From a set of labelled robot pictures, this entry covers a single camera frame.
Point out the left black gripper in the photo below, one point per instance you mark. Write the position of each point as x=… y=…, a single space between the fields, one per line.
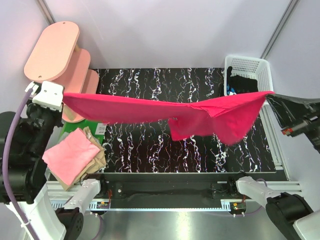
x=59 y=119

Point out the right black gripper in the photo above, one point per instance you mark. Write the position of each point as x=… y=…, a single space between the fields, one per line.
x=295 y=110

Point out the red t shirt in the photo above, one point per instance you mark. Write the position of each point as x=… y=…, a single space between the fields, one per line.
x=230 y=118

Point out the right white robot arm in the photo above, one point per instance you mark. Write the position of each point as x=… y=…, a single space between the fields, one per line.
x=290 y=213

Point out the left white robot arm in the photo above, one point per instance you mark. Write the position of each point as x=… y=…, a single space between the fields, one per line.
x=26 y=175

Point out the folded pink t shirt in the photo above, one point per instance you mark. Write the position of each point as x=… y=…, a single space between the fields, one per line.
x=69 y=157

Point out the white plastic basket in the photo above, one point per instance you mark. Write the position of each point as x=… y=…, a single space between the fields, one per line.
x=249 y=68

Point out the black clothes in basket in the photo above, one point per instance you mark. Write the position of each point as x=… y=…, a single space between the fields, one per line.
x=241 y=84

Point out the blue white garment in basket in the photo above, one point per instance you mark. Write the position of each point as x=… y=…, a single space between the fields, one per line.
x=230 y=91

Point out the green folder with label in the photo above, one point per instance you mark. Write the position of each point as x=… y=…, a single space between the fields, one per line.
x=97 y=129

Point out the folded beige t shirt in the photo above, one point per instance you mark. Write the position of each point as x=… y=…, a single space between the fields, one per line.
x=98 y=162

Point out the pink three-tier shelf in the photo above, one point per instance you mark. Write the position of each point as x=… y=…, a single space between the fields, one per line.
x=57 y=58

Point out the black marble pattern mat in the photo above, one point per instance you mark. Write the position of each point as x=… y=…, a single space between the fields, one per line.
x=149 y=148

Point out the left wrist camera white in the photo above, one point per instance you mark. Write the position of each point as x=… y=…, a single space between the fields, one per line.
x=47 y=95

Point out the aluminium rail frame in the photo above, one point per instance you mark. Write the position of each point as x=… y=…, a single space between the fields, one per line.
x=278 y=180

